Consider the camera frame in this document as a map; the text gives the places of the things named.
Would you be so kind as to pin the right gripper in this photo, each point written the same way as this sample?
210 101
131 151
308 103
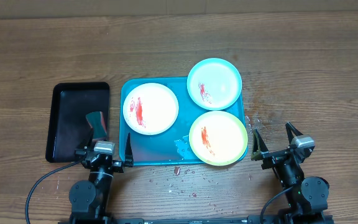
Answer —
281 156

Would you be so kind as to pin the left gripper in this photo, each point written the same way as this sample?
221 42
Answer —
85 145

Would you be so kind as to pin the green and red sponge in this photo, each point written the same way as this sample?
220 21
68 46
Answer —
96 122

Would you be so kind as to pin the yellow green plate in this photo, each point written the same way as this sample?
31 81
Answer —
218 138

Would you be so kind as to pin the white plate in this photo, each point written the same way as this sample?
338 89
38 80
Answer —
150 108

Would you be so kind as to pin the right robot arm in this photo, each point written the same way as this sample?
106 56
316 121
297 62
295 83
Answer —
307 196

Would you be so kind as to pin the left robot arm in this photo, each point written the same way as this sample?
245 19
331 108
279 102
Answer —
89 198

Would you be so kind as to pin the black plastic tray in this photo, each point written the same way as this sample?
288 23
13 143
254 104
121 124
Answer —
71 102

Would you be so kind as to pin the teal plastic tray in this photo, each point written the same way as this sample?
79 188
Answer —
172 146

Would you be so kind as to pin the light blue plate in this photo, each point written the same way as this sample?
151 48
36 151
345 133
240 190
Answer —
214 84

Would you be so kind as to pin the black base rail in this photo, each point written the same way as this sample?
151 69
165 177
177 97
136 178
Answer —
194 220

